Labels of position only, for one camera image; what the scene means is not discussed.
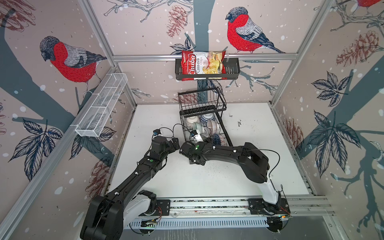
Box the white red dotted bowl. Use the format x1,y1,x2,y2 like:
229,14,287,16
186,116,201,129

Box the maroon striped bowl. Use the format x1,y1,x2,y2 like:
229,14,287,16
207,120,221,136

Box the blue geometric patterned bowl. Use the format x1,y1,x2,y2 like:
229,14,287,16
211,134,226,146

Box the orange and blue patterned bowl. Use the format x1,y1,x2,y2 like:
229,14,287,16
200,113,216,126

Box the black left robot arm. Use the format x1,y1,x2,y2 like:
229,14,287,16
80,136,180,240

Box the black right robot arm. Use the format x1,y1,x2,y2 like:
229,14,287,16
180,142,281,216

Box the red cassava chips bag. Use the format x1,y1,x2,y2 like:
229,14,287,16
181,51,226,75

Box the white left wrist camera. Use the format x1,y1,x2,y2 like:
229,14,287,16
153,129,163,137

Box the black wire dish rack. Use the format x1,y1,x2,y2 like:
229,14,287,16
176,87,233,147

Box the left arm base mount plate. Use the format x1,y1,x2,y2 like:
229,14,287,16
139,199,171,218

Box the aluminium front rail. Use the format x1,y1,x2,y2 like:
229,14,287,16
124,195,335,220

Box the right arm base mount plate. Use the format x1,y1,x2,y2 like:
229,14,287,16
248,198,291,216

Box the white wire mesh basket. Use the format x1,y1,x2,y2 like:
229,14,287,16
75,73,128,138

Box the black wall shelf basket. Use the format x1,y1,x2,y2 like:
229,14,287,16
175,58,240,81

